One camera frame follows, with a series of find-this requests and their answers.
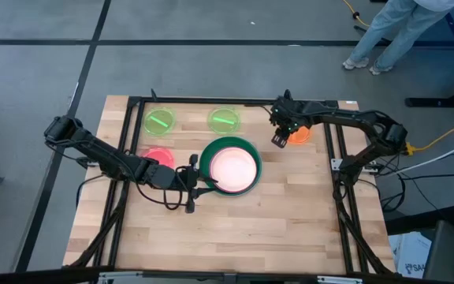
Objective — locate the person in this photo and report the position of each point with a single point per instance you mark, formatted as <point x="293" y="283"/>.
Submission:
<point x="400" y="31"/>

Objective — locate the dark green plastic plate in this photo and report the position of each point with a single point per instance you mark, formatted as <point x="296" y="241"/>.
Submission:
<point x="205" y="158"/>

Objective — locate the black aluminium table frame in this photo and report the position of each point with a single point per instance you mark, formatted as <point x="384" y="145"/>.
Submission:
<point x="345" y="221"/>

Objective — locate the white cardboard box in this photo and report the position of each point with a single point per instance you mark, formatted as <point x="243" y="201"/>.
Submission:
<point x="412" y="254"/>

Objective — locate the red translucent plastic plate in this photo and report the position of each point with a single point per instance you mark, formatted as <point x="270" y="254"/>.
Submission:
<point x="159" y="155"/>

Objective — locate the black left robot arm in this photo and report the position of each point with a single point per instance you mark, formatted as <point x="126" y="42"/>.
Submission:
<point x="105" y="155"/>

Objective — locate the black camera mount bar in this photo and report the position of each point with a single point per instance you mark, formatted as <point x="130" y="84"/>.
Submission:
<point x="53" y="276"/>

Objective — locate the black desk leg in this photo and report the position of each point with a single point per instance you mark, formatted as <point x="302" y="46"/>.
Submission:
<point x="443" y="100"/>

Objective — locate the orange translucent plastic plate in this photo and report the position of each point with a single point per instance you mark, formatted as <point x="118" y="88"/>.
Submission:
<point x="301" y="136"/>

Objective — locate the pink plastic plate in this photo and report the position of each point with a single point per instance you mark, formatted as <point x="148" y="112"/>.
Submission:
<point x="233" y="169"/>

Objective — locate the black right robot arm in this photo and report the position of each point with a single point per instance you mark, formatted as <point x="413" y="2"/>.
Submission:
<point x="353" y="116"/>

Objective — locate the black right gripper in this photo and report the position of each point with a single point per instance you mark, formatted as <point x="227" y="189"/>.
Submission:
<point x="288" y="114"/>

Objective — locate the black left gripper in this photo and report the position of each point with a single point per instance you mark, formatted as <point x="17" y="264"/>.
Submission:
<point x="187" y="181"/>

